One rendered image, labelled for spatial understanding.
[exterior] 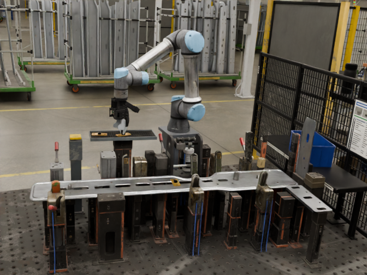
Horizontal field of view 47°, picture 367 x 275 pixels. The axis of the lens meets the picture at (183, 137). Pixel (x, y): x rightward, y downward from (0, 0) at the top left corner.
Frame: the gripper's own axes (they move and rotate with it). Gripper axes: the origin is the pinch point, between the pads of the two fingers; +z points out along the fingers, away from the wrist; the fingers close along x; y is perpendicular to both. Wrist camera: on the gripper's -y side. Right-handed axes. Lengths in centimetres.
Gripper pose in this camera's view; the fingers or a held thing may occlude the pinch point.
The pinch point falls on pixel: (123, 131)
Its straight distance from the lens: 237.4
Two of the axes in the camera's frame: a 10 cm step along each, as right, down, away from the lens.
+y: -7.6, 1.6, -6.4
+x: 6.5, 2.7, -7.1
